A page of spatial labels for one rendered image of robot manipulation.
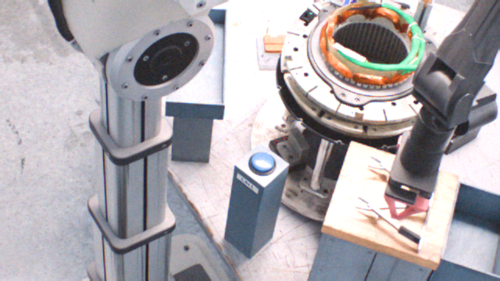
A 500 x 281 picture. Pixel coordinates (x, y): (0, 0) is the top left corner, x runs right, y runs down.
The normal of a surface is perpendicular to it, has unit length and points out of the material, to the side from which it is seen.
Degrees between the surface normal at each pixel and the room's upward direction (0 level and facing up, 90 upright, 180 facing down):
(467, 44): 60
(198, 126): 90
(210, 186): 0
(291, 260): 0
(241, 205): 90
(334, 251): 90
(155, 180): 90
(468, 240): 0
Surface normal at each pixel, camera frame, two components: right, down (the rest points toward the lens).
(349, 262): -0.32, 0.73
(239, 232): -0.66, 0.56
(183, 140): 0.00, 0.79
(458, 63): -0.72, -0.03
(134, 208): 0.53, 0.71
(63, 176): 0.10, -0.60
